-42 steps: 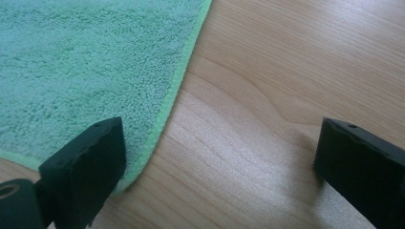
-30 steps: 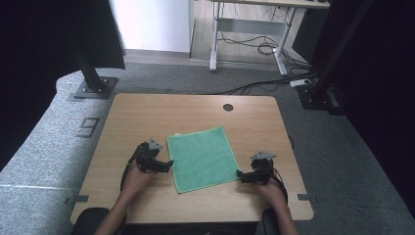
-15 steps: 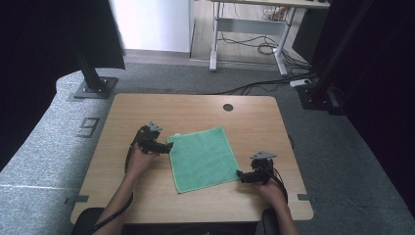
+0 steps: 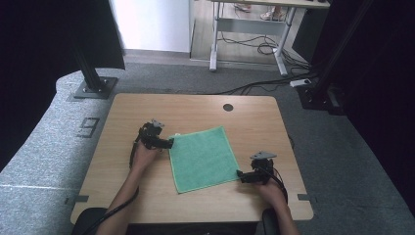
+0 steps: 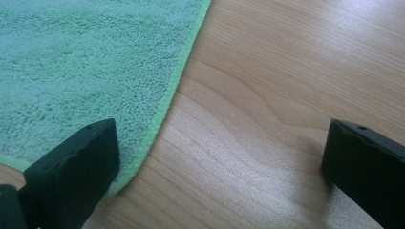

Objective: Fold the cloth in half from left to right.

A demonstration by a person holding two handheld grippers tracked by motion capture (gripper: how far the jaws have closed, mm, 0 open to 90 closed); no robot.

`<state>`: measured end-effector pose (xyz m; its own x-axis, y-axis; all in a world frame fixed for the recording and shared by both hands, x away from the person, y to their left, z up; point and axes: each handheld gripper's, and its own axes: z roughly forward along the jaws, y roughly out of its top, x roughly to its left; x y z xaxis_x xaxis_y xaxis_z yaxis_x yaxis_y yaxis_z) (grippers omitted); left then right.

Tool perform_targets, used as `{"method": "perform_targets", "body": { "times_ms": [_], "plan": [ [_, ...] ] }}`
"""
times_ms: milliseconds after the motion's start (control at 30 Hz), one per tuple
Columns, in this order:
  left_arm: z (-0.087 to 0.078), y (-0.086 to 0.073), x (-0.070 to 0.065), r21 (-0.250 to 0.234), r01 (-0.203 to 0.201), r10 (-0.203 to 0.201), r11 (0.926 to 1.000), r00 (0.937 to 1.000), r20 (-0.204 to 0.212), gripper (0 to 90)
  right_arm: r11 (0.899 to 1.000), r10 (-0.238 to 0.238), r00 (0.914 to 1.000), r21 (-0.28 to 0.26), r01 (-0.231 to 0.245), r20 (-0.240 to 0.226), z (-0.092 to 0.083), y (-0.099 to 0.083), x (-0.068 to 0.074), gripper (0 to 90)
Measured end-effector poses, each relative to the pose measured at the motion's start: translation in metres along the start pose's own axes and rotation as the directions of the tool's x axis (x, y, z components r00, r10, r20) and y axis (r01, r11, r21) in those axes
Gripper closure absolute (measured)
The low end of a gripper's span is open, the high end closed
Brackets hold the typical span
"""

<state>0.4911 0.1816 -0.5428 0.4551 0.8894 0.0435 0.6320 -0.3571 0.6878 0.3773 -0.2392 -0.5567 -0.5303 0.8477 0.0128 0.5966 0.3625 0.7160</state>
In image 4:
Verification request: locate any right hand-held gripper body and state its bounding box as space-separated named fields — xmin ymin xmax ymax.
xmin=250 ymin=150 xmax=278 ymax=184

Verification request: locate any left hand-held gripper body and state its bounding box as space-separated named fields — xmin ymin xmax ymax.
xmin=138 ymin=118 xmax=165 ymax=151

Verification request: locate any green microfibre cloth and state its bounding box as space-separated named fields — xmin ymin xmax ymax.
xmin=167 ymin=125 xmax=242 ymax=195

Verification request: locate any person's left hand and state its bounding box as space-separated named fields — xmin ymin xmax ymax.
xmin=129 ymin=140 xmax=161 ymax=174

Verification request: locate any person's right hand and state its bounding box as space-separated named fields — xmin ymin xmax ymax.
xmin=254 ymin=177 xmax=288 ymax=211

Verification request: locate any black chair armrest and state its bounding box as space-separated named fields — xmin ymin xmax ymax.
xmin=70 ymin=207 xmax=110 ymax=235
xmin=261 ymin=209 xmax=279 ymax=235

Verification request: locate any black metal stand square base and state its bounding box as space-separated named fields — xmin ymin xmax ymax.
xmin=72 ymin=42 xmax=118 ymax=100

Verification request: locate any white power strip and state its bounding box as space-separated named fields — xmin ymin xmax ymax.
xmin=289 ymin=77 xmax=313 ymax=88

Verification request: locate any black metal stand dark base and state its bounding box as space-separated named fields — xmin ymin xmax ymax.
xmin=298 ymin=0 xmax=375 ymax=116

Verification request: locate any black curtain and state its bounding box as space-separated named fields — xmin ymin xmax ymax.
xmin=0 ymin=0 xmax=127 ymax=172
xmin=309 ymin=0 xmax=415 ymax=223

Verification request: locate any dark box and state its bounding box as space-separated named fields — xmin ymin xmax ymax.
xmin=291 ymin=7 xmax=323 ymax=64

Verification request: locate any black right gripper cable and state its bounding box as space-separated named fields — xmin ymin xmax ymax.
xmin=266 ymin=165 xmax=290 ymax=204

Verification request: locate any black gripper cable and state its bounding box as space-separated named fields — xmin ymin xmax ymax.
xmin=266 ymin=165 xmax=290 ymax=204
xmin=80 ymin=138 xmax=141 ymax=235

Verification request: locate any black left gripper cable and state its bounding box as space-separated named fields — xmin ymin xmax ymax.
xmin=80 ymin=138 xmax=141 ymax=235

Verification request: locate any long black floor cable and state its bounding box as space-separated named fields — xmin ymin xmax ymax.
xmin=211 ymin=72 xmax=318 ymax=96

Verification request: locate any tangle of black floor cables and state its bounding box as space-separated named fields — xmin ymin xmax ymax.
xmin=217 ymin=30 xmax=311 ymax=68

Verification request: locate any white frame desk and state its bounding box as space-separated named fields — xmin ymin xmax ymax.
xmin=208 ymin=0 xmax=331 ymax=77

